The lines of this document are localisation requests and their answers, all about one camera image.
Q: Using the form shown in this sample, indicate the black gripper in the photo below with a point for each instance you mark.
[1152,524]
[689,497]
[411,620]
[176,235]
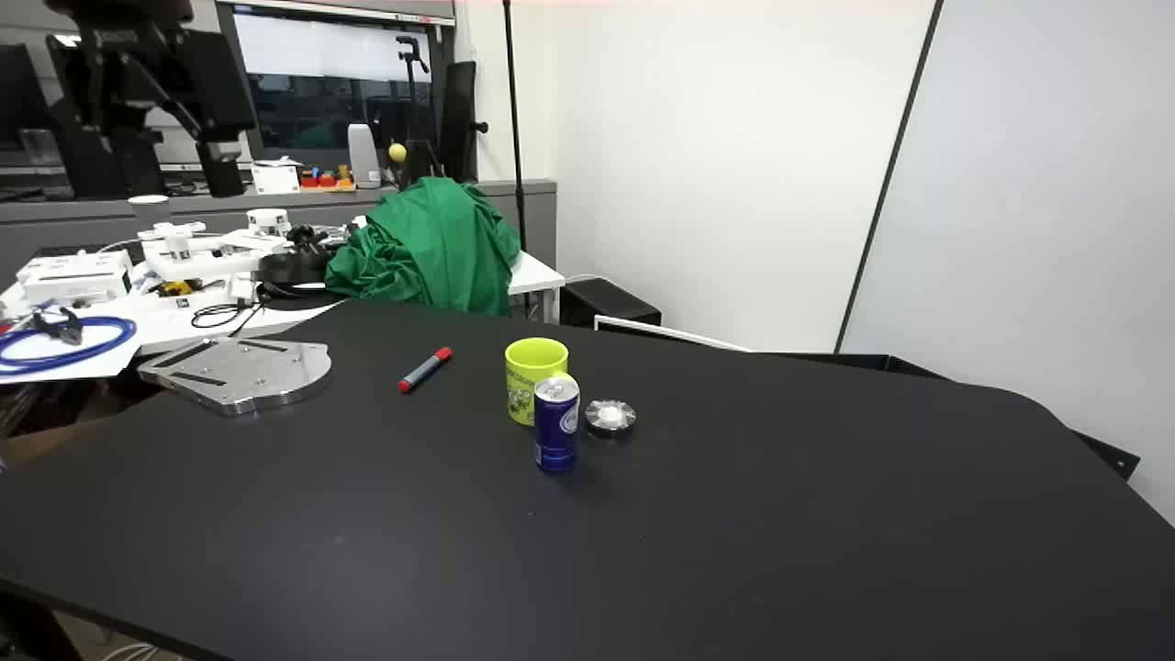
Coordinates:
[186,75]

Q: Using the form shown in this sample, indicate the red and blue marker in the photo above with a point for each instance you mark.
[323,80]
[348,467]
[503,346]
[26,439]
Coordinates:
[426,370]

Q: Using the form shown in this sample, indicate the yellow-green mug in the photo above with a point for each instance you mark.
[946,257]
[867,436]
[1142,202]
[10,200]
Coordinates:
[533,376]

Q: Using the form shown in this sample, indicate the white container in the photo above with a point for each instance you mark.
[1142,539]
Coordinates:
[277,179]

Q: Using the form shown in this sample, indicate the white plastic device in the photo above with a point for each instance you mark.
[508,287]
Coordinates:
[204,243]

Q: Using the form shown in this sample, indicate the orange small object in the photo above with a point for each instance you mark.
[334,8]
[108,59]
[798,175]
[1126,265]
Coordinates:
[328,181]

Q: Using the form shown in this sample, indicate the dark monitor screen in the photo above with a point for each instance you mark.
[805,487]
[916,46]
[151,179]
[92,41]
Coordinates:
[317,75]

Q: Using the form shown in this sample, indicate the grey cylindrical speaker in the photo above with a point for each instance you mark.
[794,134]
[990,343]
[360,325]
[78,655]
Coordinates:
[366,155]

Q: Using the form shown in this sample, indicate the grey partition counter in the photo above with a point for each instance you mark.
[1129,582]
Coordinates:
[74,221]

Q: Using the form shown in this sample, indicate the white desk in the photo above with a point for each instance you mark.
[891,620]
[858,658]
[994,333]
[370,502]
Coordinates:
[171,321]

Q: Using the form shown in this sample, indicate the small yellow ball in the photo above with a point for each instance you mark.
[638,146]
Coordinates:
[397,153]

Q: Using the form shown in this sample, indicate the white equipment box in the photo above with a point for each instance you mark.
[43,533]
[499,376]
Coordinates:
[74,278]

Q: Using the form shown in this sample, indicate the green cloth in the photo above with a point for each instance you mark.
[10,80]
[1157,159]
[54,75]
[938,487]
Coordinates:
[426,250]

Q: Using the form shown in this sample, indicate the black clip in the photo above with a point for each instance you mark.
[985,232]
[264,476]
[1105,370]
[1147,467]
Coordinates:
[61,321]

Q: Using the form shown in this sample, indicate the white paper sheet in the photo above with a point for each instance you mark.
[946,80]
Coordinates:
[96,366]

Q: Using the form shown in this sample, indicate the black upright panel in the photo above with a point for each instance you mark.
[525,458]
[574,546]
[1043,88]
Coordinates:
[460,124]

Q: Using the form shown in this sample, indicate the black box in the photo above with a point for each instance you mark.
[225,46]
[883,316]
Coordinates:
[611,303]

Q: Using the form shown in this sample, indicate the blue drink can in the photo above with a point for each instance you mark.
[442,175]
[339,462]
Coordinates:
[556,426]

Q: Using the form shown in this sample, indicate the small round silver lid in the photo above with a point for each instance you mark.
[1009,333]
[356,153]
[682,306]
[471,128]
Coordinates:
[611,415]

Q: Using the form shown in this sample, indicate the slanted black pole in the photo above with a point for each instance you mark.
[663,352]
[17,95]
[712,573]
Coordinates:
[886,170]

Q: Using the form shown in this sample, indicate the grey metal base plate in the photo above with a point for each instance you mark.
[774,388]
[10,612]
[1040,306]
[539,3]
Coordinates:
[244,374]

